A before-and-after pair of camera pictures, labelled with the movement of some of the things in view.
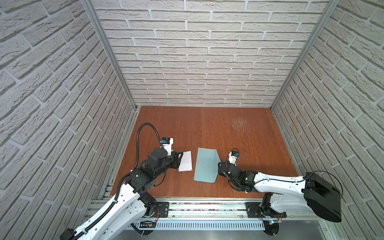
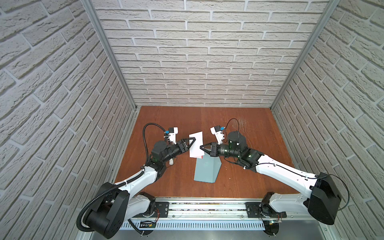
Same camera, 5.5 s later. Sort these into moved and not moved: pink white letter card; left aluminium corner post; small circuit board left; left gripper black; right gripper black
Moved: right gripper black; left gripper black; pink white letter card
Not moved: left aluminium corner post; small circuit board left
